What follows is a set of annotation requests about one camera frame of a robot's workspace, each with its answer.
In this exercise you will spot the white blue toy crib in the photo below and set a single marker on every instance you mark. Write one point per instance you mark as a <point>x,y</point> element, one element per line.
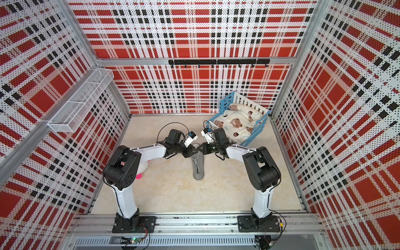
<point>236,98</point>

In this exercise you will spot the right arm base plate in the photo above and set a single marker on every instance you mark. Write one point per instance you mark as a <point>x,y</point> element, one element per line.
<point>252,223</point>

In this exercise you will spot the aluminium front rail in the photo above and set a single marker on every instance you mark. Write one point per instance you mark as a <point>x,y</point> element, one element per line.
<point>198,224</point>

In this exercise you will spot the white wire mesh basket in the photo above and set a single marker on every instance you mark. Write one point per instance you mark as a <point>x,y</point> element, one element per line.
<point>71,115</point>

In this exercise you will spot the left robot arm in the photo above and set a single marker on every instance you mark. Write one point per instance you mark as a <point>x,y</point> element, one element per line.
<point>123,167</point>

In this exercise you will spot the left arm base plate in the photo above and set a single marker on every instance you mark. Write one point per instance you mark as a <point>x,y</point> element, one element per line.
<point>137,224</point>

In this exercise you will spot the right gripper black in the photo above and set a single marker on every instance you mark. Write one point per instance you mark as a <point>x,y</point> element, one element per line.
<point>206,150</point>

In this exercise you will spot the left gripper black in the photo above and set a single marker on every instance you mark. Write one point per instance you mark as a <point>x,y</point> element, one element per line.
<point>189,150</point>

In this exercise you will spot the grey canvas sneaker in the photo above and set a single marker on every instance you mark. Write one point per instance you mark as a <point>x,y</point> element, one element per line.
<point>198,166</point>

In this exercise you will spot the green circuit board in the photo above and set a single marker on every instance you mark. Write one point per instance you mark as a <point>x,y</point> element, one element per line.
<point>127,241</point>

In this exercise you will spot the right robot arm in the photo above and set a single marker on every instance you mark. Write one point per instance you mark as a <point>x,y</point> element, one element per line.
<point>264,176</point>

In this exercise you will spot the bear print blanket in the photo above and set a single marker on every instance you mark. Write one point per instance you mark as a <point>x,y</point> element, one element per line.
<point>238,121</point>

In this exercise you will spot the pink striped plush toy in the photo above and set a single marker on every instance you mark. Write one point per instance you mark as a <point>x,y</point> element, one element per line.
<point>141,169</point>

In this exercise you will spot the black hook rail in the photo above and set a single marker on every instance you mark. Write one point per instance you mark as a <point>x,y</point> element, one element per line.
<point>200,62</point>

